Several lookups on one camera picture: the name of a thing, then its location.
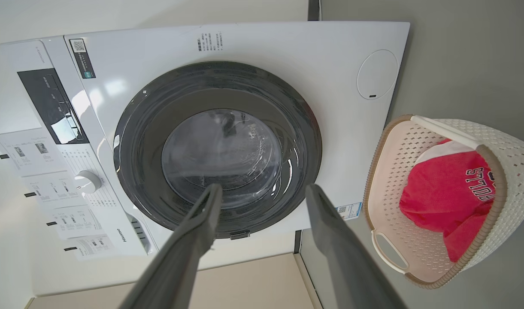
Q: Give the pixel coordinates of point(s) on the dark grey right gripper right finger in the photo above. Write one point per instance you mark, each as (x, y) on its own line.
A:
(343, 257)

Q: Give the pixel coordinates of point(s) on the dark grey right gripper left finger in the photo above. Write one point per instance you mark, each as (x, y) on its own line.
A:
(176, 262)

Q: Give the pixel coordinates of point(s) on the white woven plastic laundry basket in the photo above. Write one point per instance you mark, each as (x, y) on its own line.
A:
(390, 171)

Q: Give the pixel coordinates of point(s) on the white instruction sheet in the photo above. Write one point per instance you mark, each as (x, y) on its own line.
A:
(94, 246)
(51, 189)
(25, 150)
(75, 221)

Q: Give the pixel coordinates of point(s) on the red Bulls jersey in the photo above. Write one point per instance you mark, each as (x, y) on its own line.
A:
(442, 197)

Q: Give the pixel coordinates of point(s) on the white washing machine control knob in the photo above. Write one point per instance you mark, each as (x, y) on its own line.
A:
(88, 181)

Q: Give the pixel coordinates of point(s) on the dark round washing machine door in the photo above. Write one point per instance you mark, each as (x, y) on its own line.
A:
(159, 128)

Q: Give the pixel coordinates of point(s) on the white front-load washing machine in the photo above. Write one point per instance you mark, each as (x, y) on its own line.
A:
(253, 56)

